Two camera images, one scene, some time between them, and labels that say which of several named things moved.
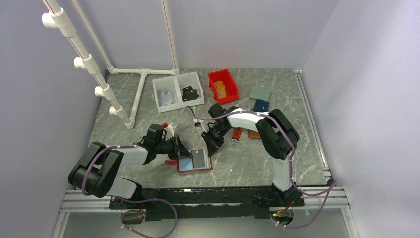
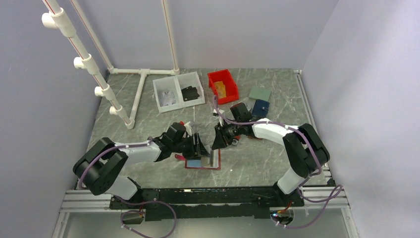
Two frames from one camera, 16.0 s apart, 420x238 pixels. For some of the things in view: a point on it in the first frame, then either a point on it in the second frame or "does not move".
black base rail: [211, 204] does not move
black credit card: [188, 92] does not move
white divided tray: [177, 91] does not move
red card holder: [185, 164] to [204, 162]
